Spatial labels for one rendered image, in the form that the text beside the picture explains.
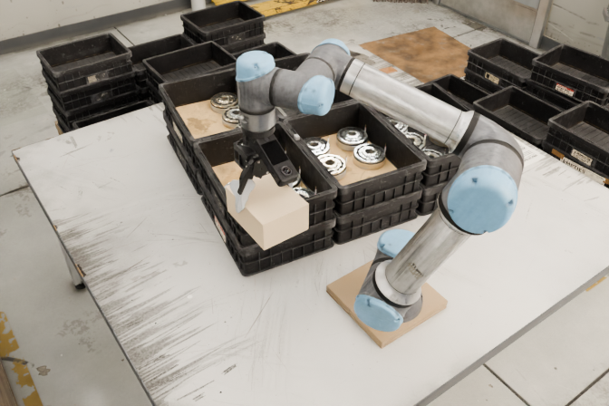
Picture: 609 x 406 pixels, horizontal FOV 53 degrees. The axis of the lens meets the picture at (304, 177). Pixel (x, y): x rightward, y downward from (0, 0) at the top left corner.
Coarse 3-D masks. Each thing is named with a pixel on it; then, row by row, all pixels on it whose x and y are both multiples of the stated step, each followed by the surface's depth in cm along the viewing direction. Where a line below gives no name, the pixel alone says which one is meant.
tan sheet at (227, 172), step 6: (228, 162) 194; (234, 162) 194; (216, 168) 192; (222, 168) 192; (228, 168) 192; (234, 168) 192; (240, 168) 192; (222, 174) 189; (228, 174) 189; (234, 174) 189; (222, 180) 187; (228, 180) 187
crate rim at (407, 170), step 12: (336, 108) 202; (288, 120) 196; (396, 132) 191; (408, 144) 186; (312, 156) 180; (420, 156) 181; (324, 168) 176; (408, 168) 176; (420, 168) 178; (336, 180) 171; (360, 180) 171; (372, 180) 172; (384, 180) 174; (348, 192) 170
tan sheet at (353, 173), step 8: (336, 144) 203; (336, 152) 199; (344, 152) 199; (352, 152) 199; (352, 160) 196; (352, 168) 192; (360, 168) 192; (384, 168) 193; (392, 168) 193; (344, 176) 189; (352, 176) 189; (360, 176) 189; (368, 176) 189; (344, 184) 186
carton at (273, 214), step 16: (256, 192) 137; (272, 192) 137; (288, 192) 137; (256, 208) 132; (272, 208) 132; (288, 208) 132; (304, 208) 134; (240, 224) 139; (256, 224) 131; (272, 224) 130; (288, 224) 133; (304, 224) 137; (256, 240) 134; (272, 240) 133
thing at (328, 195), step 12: (240, 132) 190; (288, 132) 191; (300, 144) 185; (204, 156) 180; (204, 168) 179; (216, 180) 171; (324, 180) 172; (324, 192) 167; (336, 192) 168; (312, 204) 166
